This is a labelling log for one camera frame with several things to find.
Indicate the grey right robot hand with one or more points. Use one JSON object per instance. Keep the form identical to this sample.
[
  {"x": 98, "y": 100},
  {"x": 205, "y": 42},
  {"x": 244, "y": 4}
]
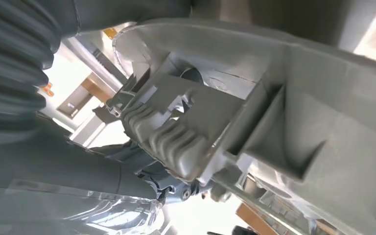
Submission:
[{"x": 61, "y": 178}]

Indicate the brown wooden furniture piece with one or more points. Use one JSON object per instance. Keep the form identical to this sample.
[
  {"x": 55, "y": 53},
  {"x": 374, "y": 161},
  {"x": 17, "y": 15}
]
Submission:
[
  {"x": 94, "y": 89},
  {"x": 253, "y": 220}
]

